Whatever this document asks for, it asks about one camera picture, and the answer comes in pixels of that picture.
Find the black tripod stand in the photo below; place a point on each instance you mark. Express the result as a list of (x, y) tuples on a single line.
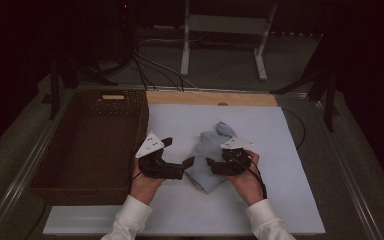
[(329, 106), (54, 93)]

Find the white metal stand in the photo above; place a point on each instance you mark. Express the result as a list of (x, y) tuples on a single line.
[(185, 50)]

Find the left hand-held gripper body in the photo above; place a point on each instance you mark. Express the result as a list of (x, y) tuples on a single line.
[(156, 170)]

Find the light blue tank top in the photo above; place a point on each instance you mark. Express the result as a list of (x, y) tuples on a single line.
[(206, 146)]

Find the wooden board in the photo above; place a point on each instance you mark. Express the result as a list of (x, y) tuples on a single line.
[(196, 99)]

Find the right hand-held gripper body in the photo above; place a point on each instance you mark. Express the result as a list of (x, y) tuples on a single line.
[(233, 161)]

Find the person's left hand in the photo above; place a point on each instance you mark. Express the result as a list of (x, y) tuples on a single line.
[(145, 186)]

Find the person's right hand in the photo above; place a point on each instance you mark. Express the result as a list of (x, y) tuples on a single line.
[(246, 188)]

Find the aluminium frame rail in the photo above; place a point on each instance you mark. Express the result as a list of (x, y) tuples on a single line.
[(346, 186), (213, 90), (23, 180)]

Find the brown wicker basket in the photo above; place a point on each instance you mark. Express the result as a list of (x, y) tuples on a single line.
[(90, 150)]

